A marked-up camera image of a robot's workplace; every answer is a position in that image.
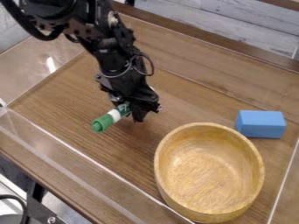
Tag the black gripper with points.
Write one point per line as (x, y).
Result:
(125, 87)

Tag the green Expo marker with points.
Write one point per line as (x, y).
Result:
(110, 117)

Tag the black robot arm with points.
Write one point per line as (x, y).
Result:
(89, 23)

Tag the brown wooden bowl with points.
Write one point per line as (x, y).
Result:
(208, 172)

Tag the blue foam block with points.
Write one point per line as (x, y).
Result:
(260, 124)

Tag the clear acrylic barrier wall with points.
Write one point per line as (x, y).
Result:
(108, 196)

